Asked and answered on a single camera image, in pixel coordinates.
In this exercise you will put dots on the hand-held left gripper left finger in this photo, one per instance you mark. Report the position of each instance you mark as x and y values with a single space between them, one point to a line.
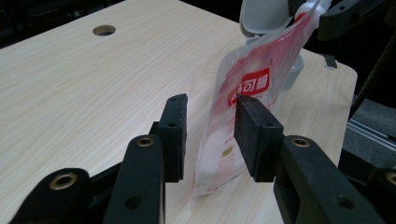
174 143

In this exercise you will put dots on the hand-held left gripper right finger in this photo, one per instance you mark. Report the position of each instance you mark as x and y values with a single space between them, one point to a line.
258 146

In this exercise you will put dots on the clear plastic cup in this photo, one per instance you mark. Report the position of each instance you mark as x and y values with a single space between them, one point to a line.
264 15

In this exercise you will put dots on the red and white refill pouch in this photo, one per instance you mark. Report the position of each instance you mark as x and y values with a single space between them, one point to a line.
218 149

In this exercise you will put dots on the grey tape strip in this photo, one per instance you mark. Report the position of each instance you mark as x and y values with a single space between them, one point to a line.
331 61

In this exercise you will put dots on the metal floor rail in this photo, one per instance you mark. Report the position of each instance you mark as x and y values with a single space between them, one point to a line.
373 135

